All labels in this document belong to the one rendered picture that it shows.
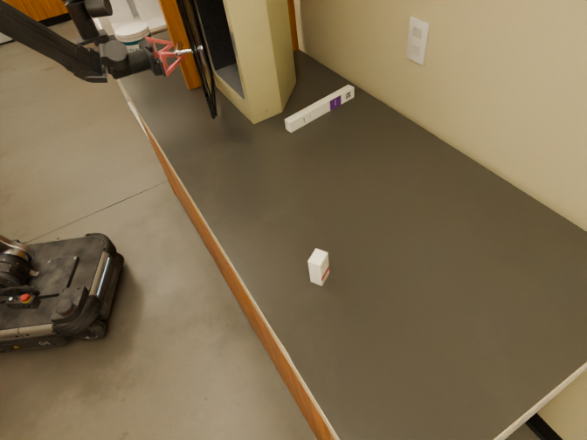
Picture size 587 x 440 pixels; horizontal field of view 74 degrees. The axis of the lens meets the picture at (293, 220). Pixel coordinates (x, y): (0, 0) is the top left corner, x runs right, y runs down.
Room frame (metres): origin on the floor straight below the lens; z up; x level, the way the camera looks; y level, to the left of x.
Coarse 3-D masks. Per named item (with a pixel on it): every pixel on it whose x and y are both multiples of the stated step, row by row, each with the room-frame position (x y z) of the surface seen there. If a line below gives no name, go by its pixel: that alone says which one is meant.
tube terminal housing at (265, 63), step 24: (240, 0) 1.13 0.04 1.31; (264, 0) 1.16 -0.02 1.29; (240, 24) 1.12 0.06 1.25; (264, 24) 1.15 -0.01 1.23; (288, 24) 1.33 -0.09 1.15; (240, 48) 1.12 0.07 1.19; (264, 48) 1.15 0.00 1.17; (288, 48) 1.30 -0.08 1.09; (240, 72) 1.13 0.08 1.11; (264, 72) 1.14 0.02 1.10; (288, 72) 1.27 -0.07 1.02; (264, 96) 1.14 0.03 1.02; (288, 96) 1.24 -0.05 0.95
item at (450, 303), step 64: (320, 64) 1.45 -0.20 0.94; (192, 128) 1.15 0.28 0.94; (256, 128) 1.09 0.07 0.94; (320, 128) 1.03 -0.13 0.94; (384, 128) 0.98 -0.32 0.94; (192, 192) 0.83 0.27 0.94; (256, 192) 0.79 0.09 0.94; (320, 192) 0.75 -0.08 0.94; (384, 192) 0.71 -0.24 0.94; (448, 192) 0.67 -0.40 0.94; (512, 192) 0.64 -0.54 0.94; (256, 256) 0.57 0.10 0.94; (384, 256) 0.51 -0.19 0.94; (448, 256) 0.48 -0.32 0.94; (512, 256) 0.46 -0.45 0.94; (576, 256) 0.43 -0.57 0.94; (320, 320) 0.38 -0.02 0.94; (384, 320) 0.36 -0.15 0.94; (448, 320) 0.34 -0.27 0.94; (512, 320) 0.31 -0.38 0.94; (576, 320) 0.29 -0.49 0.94; (320, 384) 0.26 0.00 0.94; (384, 384) 0.24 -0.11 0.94; (448, 384) 0.22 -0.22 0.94; (512, 384) 0.20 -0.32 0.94
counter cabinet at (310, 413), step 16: (144, 128) 1.90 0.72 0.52; (160, 160) 1.80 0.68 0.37; (176, 192) 1.67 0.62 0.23; (192, 208) 1.19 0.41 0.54; (208, 240) 1.12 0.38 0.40; (224, 272) 1.02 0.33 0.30; (240, 288) 0.76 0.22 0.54; (240, 304) 0.92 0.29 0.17; (256, 320) 0.69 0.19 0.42; (272, 336) 0.53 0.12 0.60; (272, 352) 0.61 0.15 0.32; (288, 368) 0.46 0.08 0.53; (288, 384) 0.52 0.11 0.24; (304, 400) 0.39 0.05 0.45; (544, 400) 0.18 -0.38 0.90; (304, 416) 0.44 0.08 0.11; (320, 416) 0.30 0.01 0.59; (528, 416) 0.23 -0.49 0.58; (320, 432) 0.32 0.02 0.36; (512, 432) 0.26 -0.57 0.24
